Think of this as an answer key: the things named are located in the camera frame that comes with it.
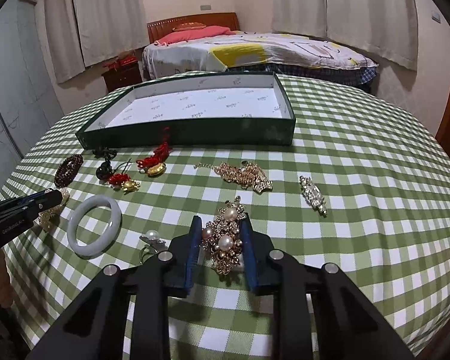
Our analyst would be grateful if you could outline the green checkered tablecloth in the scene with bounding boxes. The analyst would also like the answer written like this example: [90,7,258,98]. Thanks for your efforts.
[0,70,450,360]

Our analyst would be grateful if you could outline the left white curtain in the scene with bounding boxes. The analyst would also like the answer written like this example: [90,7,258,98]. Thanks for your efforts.
[43,0,149,84]

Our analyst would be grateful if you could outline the white curtain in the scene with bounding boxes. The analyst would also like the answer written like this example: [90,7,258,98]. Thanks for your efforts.
[43,0,149,84]
[272,0,419,71]

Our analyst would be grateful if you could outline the wall light switch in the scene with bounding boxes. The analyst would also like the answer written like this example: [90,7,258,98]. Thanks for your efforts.
[432,11,441,24]

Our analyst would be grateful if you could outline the pearl ring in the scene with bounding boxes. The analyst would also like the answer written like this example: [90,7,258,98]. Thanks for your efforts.
[139,229,170,265]

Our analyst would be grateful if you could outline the bed with patterned sheet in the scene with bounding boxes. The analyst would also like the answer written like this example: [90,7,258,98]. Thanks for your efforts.
[142,31,379,87]

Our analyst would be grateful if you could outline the dark wooden nightstand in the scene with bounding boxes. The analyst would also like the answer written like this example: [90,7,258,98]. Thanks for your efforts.
[101,61,142,93]

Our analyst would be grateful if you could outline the white jade bangle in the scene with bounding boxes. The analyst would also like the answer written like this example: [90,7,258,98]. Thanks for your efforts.
[66,195,122,259]

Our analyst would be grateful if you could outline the red items on nightstand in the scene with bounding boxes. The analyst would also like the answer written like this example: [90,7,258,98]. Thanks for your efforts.
[103,53,138,70]

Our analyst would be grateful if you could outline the right white curtain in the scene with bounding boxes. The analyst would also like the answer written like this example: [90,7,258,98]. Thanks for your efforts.
[272,0,419,71]

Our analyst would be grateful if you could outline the red knot gold ingot charm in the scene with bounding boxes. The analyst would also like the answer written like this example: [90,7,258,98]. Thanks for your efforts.
[136,127,171,178]

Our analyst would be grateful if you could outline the wooden headboard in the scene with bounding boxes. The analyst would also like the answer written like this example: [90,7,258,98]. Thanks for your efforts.
[147,12,241,43]

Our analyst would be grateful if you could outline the green shallow cardboard box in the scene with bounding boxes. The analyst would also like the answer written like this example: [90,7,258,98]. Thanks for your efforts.
[76,72,296,150]

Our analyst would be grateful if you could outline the orange embroidered pillow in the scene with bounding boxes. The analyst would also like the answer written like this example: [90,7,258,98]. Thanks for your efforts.
[172,22,207,32]

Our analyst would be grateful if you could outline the gold pearl bracelet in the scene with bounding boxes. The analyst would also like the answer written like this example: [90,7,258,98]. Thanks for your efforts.
[37,188,71,233]

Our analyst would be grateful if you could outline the pink pillow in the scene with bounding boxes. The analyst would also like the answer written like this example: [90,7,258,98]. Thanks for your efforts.
[153,25,235,46]

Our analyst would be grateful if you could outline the dark red bead bracelet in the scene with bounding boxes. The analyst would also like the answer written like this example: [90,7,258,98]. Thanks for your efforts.
[53,154,84,189]

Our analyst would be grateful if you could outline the black gourd pendant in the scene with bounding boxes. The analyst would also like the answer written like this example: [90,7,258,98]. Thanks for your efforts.
[92,147,117,182]

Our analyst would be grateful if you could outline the silver rhinestone clip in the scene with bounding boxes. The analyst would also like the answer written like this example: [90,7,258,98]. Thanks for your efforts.
[299,175,327,217]

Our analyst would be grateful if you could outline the red knot gold turtle charm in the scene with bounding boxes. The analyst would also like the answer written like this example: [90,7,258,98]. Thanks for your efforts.
[107,160,140,194]

